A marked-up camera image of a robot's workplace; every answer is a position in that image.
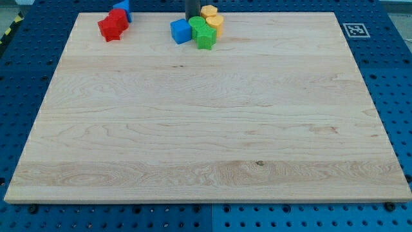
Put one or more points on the large wooden board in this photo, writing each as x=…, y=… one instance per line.
x=276, y=112

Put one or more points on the red star block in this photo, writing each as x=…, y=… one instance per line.
x=109, y=29

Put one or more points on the green star block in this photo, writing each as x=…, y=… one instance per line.
x=206, y=37

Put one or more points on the black bolt front left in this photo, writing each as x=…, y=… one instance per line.
x=33, y=209

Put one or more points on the green cylinder block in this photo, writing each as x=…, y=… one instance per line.
x=196, y=23

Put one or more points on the black bolt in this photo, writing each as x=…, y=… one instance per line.
x=33, y=209
x=389, y=206

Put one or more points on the yellow cylinder block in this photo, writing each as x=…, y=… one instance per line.
x=216, y=22

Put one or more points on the blue triangle block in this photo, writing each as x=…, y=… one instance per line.
x=125, y=5

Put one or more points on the blue cube block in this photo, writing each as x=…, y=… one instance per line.
x=181, y=31

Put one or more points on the white fiducial marker tag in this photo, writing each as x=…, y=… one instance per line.
x=356, y=30

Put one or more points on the black bolt front right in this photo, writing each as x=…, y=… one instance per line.
x=389, y=206

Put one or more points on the red round block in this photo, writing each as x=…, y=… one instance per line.
x=119, y=17

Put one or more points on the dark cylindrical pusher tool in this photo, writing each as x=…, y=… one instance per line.
x=192, y=8

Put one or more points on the yellow hexagon block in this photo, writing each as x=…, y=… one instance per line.
x=208, y=11

